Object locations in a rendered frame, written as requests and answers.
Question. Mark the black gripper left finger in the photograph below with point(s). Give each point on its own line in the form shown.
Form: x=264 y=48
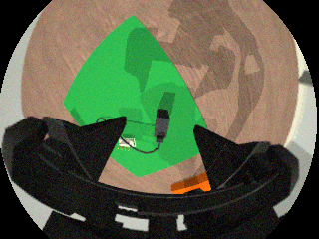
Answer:
x=91 y=144

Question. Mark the black cable with plug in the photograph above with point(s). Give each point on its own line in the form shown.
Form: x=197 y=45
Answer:
x=161 y=129

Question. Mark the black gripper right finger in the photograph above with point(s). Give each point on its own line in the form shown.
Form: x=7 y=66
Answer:
x=222 y=158

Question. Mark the green circuit board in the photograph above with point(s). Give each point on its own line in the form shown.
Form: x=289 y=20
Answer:
x=130 y=75

